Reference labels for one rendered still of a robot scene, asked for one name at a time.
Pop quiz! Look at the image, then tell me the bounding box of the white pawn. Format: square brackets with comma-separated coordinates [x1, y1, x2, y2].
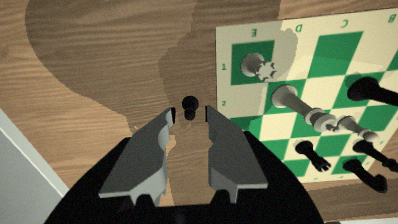
[336, 116, 379, 142]

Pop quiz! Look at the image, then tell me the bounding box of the white chess rook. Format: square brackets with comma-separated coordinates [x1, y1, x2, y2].
[241, 52, 278, 82]

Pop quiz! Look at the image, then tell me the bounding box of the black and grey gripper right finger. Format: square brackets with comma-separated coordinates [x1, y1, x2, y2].
[205, 105, 325, 224]

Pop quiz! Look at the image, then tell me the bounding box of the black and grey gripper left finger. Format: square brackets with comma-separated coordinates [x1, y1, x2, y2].
[44, 107, 176, 224]

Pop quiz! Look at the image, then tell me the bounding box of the green and cream chessboard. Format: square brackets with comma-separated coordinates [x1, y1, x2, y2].
[215, 8, 398, 183]

